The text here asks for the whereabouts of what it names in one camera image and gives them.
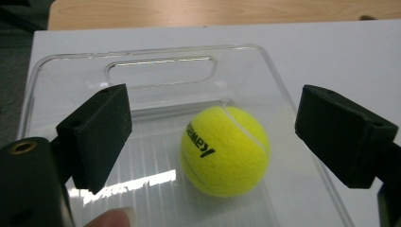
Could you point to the clear plastic bin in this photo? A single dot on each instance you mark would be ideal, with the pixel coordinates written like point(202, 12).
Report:
point(157, 195)

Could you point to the wooden table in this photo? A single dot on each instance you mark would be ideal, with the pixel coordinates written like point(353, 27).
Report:
point(189, 14)

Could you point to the yellow tennis ball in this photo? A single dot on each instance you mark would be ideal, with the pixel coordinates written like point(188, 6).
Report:
point(225, 151)

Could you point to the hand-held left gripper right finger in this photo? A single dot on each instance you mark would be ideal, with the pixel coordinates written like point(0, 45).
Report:
point(343, 138)

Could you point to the white board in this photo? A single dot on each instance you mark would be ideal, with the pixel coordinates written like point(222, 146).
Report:
point(331, 47)

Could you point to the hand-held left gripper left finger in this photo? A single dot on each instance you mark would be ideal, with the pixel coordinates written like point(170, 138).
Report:
point(97, 138)

